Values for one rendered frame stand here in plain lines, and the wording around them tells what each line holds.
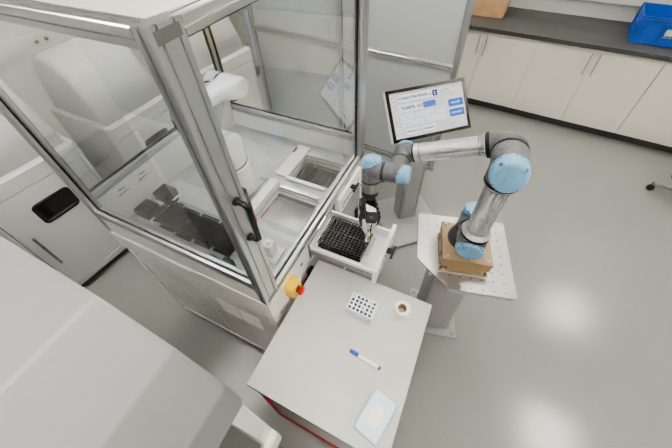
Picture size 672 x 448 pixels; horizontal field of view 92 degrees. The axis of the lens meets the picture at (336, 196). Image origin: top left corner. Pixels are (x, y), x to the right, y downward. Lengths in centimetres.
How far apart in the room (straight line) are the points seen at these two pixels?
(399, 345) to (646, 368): 174
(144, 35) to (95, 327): 46
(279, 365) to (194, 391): 84
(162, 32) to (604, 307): 286
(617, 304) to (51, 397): 293
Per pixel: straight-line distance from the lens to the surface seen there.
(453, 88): 219
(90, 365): 62
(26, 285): 67
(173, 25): 70
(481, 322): 250
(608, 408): 264
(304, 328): 153
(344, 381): 146
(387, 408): 140
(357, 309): 152
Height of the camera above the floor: 218
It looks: 47 degrees down
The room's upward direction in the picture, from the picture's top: 3 degrees counter-clockwise
